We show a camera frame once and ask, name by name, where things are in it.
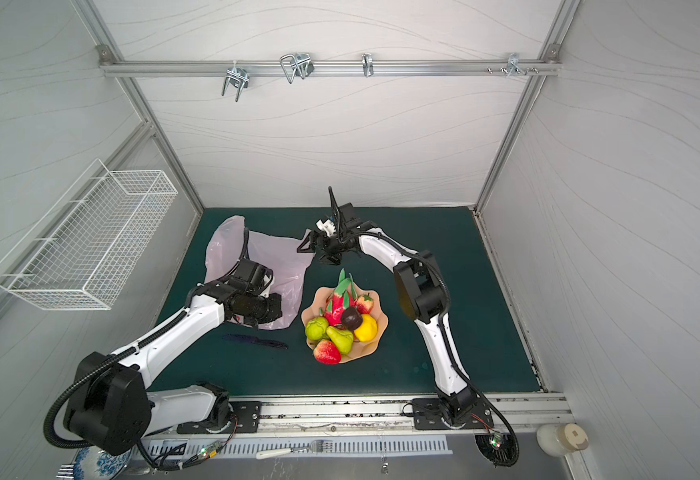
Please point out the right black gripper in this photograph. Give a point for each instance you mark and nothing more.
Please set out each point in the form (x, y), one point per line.
(338, 225)

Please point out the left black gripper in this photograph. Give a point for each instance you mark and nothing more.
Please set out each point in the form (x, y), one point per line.
(275, 312)

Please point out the pink plastic bag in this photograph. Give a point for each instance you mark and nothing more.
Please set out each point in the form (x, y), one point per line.
(274, 252)

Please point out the dark purple plum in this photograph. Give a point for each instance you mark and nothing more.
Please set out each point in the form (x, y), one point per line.
(351, 318)

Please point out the green pear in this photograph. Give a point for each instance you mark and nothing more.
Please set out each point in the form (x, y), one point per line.
(342, 339)

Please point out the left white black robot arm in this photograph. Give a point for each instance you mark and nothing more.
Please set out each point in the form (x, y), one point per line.
(110, 405)

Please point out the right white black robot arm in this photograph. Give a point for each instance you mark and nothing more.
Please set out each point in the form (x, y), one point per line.
(425, 298)

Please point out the dark blue knife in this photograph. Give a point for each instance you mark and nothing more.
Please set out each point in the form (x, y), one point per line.
(253, 340)

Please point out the pink green dragon fruit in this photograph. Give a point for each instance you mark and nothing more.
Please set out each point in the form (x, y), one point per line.
(342, 297)

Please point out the green apple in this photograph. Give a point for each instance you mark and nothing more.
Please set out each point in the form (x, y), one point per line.
(316, 329)

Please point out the small strawberry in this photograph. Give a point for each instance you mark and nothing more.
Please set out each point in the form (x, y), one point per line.
(364, 304)

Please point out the red apple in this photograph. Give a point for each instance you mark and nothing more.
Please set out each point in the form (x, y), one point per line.
(327, 352)

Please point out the green table mat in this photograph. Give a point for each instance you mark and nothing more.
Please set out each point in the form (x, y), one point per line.
(486, 337)

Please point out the white vent strip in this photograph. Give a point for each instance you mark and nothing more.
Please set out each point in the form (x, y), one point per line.
(340, 447)

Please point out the middle metal clamp hook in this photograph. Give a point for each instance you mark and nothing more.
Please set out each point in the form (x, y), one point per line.
(297, 65)

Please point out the metal clamp hook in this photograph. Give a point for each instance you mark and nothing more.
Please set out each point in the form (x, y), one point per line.
(237, 79)
(297, 65)

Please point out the left metal clamp hook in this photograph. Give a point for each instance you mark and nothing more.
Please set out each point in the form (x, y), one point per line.
(237, 79)

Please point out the blue white patterned plate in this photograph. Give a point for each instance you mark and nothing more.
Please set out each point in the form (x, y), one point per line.
(93, 463)

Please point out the silver fork at corner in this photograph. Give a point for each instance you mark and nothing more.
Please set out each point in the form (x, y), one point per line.
(66, 472)

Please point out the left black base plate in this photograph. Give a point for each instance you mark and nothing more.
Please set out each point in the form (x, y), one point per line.
(248, 414)

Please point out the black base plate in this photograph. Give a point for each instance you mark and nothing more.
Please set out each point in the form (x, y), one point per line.
(427, 415)
(248, 414)

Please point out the white handled fork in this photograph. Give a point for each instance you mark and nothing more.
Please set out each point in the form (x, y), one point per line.
(316, 446)

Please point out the white wire basket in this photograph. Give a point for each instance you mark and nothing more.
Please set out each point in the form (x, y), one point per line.
(80, 254)

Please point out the small metal ring hook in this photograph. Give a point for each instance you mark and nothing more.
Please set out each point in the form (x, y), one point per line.
(367, 65)

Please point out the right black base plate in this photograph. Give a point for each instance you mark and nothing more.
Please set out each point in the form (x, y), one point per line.
(427, 415)

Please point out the metal crossbar rail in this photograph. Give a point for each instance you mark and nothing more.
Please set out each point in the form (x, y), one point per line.
(323, 68)

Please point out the right metal bolt bracket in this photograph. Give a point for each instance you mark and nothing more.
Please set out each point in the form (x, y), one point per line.
(513, 68)

